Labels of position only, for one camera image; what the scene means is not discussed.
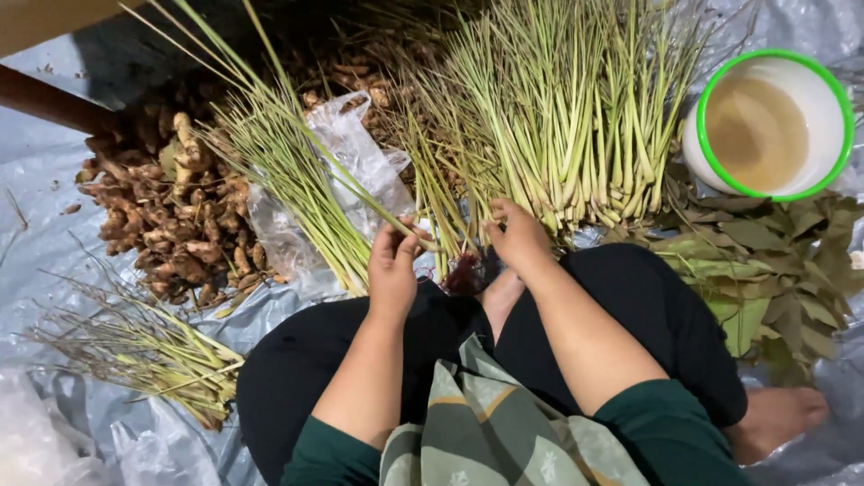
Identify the dark red rubber bands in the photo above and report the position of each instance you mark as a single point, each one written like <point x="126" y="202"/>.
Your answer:
<point x="466" y="275"/>

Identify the person's left hand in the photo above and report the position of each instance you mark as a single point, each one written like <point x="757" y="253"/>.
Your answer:
<point x="391" y="277"/>

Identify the small lemongrass bundle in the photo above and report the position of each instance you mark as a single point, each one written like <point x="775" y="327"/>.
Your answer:
<point x="297" y="182"/>

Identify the pile of dry lemongrass trimmings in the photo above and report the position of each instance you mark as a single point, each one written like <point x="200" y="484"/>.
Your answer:
<point x="155" y="351"/>

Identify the large heap of lemongrass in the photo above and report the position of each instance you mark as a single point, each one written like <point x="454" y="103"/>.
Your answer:
<point x="560" y="115"/>

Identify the clear crumpled plastic bag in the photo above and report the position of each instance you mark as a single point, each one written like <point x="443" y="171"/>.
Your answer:
<point x="351" y="155"/>

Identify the green patterned scarf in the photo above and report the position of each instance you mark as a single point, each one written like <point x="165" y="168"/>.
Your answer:
<point x="493" y="432"/>

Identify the beige wooden board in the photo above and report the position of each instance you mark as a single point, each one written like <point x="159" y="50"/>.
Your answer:
<point x="54" y="20"/>

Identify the dark brown wooden pole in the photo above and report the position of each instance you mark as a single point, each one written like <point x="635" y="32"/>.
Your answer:
<point x="54" y="104"/>

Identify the heap of green bay leaves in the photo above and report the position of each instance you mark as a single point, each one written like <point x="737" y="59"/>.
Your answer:
<point x="763" y="270"/>

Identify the person's bare foot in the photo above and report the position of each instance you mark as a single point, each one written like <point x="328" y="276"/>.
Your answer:
<point x="776" y="418"/>

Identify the grey plastic tarp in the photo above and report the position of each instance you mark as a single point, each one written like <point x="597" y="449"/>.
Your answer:
<point x="47" y="223"/>

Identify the person's right hand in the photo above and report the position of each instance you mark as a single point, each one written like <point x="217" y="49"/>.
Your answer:
<point x="523" y="243"/>

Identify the black trousers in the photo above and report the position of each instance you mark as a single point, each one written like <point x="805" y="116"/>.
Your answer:
<point x="648" y="317"/>

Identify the dark green long-sleeved top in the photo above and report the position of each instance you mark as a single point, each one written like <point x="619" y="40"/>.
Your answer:
<point x="668" y="439"/>

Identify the heap of brown ginger roots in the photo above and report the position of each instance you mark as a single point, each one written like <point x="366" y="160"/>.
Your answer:
<point x="175" y="223"/>

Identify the white bucket with green rim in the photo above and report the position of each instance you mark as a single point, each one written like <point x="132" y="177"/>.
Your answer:
<point x="776" y="128"/>

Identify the long single lemongrass stalk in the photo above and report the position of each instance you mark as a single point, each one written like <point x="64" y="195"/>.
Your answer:
<point x="391" y="212"/>

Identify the translucent white plastic bag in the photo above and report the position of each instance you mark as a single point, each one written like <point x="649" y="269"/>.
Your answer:
<point x="40" y="439"/>

